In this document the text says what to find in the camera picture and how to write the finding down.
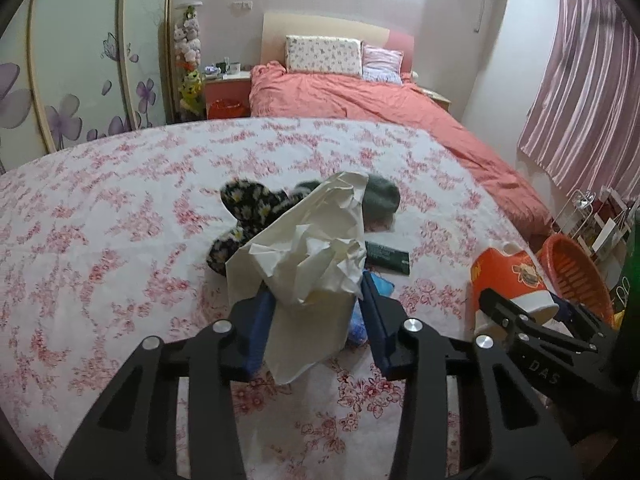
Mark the pink front nightstand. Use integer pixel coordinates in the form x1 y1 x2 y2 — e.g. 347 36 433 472
202 71 252 121

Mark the red plastic bag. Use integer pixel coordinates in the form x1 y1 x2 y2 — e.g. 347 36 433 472
207 99 246 120

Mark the hanging column of plush toys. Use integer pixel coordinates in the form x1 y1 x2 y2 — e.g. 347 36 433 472
172 4 206 116

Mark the pink striped curtain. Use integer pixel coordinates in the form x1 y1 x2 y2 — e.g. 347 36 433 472
517 0 640 201

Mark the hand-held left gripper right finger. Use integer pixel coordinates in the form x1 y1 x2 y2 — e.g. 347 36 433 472
361 270 586 480

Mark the cream nightstand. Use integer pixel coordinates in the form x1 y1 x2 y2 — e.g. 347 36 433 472
420 86 452 113

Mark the white wire rack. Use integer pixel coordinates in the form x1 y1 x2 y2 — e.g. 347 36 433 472
552 187 640 261

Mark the white paper bag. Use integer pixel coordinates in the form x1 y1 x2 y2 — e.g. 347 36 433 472
225 171 371 386

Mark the floral white pillow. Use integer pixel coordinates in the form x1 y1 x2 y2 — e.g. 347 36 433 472
285 35 363 78

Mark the blue plastic wrapper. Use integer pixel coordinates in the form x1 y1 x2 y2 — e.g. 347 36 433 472
350 270 396 348

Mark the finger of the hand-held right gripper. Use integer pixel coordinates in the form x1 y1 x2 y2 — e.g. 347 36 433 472
477 290 622 402
552 300 621 354

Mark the pink striped pillow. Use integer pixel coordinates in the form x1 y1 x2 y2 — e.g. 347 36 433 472
361 44 405 83

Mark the pale green sock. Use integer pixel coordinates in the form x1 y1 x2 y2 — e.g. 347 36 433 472
361 172 402 233

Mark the cream and pink headboard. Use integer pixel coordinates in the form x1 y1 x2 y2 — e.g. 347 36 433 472
261 10 416 78

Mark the black floral sock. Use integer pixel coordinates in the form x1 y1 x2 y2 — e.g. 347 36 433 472
206 177 301 277

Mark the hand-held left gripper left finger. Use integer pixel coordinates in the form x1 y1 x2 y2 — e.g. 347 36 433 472
54 290 278 480

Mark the orange paper cup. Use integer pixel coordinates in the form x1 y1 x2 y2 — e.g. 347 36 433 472
469 241 561 336

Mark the pink floral tablecloth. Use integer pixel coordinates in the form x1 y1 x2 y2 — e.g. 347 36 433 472
0 116 556 480

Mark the sliding door wardrobe with flowers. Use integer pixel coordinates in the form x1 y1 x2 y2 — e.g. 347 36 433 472
0 0 176 171

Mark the orange plastic laundry basket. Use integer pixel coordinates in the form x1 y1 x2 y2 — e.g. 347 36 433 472
539 234 615 326

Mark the dark green packet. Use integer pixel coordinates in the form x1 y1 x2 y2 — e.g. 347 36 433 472
364 241 412 277

